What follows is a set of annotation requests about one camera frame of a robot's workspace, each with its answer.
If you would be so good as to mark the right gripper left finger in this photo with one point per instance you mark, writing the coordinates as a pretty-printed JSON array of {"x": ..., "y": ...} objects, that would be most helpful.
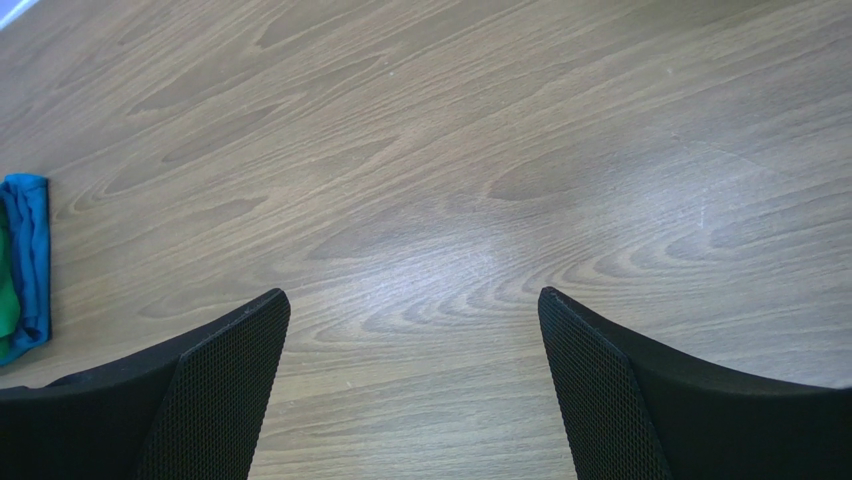
[{"x": 191, "y": 407}]

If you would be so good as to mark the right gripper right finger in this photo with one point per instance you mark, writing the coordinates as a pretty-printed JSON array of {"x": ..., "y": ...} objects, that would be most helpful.
[{"x": 635, "y": 408}]

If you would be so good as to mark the green t-shirt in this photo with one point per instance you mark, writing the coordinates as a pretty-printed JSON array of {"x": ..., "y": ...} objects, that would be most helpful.
[{"x": 10, "y": 305}]

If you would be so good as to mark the folded blue t-shirt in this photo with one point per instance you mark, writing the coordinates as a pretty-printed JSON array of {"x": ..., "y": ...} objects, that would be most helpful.
[{"x": 26, "y": 198}]

